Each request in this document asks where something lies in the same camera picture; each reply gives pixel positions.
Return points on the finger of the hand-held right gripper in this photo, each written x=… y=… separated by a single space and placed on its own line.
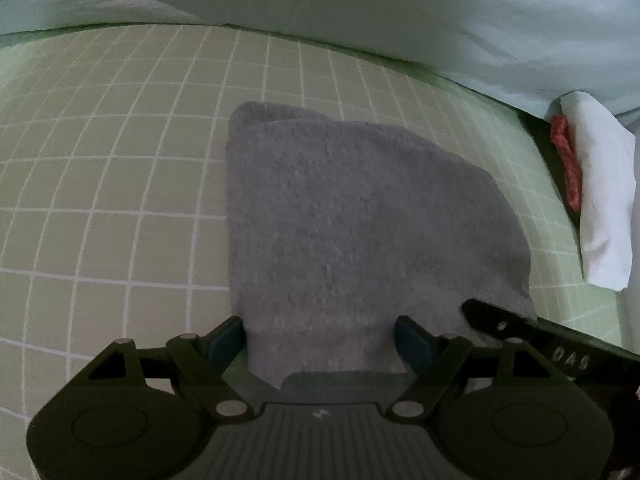
x=492 y=321

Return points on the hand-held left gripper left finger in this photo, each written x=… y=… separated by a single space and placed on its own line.
x=227 y=344

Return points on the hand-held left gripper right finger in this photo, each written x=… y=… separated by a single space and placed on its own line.
x=412 y=344

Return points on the white folded cloth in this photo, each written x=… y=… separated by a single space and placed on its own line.
x=602 y=185

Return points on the red cloth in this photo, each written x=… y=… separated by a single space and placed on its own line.
x=567 y=160

